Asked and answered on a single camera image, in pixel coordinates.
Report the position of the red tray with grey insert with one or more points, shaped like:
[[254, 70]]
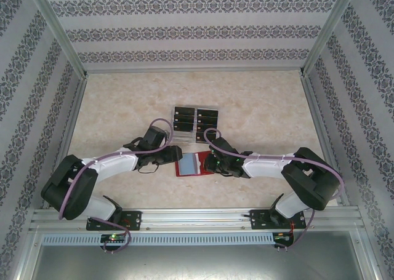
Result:
[[187, 164]]

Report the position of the clear rack of black cartridges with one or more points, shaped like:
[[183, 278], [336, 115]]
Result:
[[184, 137]]

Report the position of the black credit card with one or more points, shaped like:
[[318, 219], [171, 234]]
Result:
[[200, 138], [207, 120], [207, 112], [184, 118], [184, 126], [207, 126], [184, 110]]

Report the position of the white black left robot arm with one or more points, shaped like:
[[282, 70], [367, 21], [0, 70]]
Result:
[[117, 163]]

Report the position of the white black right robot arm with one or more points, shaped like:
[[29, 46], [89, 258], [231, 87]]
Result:
[[261, 169]]

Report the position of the right controller board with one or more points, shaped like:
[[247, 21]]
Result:
[[283, 236]]

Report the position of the controller board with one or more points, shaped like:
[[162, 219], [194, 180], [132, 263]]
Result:
[[114, 237], [283, 236]]

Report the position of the left controller board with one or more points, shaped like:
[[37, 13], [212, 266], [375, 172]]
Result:
[[114, 237]]

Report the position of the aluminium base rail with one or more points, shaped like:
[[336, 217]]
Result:
[[191, 218]]

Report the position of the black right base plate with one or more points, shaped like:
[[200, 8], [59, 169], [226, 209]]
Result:
[[257, 220]]

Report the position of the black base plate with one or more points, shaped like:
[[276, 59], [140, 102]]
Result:
[[134, 220], [257, 220]]

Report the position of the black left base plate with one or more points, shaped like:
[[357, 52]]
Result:
[[134, 220]]

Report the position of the aluminium table edge rail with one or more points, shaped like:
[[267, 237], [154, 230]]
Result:
[[319, 123], [69, 123]]

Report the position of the aluminium upright frame post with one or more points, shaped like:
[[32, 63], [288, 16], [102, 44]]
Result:
[[64, 37], [325, 30]]

